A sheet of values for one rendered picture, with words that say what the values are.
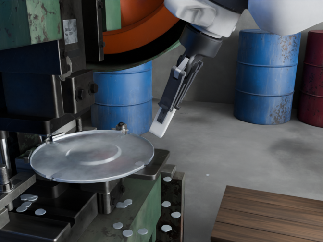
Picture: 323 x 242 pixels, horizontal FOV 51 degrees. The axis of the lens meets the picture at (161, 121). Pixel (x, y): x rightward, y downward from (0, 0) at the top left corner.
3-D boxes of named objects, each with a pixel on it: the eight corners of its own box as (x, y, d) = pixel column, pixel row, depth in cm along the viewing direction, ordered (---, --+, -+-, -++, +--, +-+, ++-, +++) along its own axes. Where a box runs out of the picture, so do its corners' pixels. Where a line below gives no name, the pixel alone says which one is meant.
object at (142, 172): (170, 196, 88) (170, 148, 84) (155, 228, 75) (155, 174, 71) (83, 183, 94) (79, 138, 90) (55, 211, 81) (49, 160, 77)
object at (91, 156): (109, 197, 63) (109, 193, 63) (1, 165, 75) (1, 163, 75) (173, 143, 88) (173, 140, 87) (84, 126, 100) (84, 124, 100)
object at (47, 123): (92, 117, 90) (91, 97, 88) (49, 146, 72) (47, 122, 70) (39, 113, 94) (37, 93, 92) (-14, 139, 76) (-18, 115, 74)
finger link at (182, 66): (200, 53, 62) (192, 55, 58) (188, 77, 65) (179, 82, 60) (189, 46, 63) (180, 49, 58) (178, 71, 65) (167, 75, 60)
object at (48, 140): (81, 154, 92) (80, 139, 90) (50, 180, 78) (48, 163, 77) (52, 151, 94) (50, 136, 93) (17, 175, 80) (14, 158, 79)
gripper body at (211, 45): (217, 42, 57) (194, 88, 61) (228, 38, 65) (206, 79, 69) (180, 21, 59) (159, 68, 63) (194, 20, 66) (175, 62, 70)
